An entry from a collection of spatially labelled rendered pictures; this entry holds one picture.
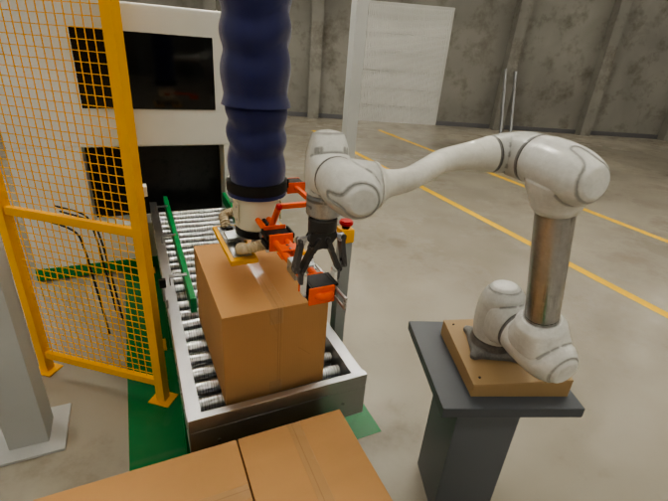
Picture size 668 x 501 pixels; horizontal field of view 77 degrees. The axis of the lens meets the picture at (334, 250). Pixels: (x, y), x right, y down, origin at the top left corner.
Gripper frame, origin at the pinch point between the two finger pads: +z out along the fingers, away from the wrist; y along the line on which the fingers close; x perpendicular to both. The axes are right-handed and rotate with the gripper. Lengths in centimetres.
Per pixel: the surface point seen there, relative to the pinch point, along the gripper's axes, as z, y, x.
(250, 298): 25.9, 9.7, -38.3
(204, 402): 66, 29, -34
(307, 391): 60, -8, -20
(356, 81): -32, -163, -302
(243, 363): 47, 15, -29
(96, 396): 121, 76, -114
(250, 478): 66, 21, 3
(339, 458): 66, -9, 7
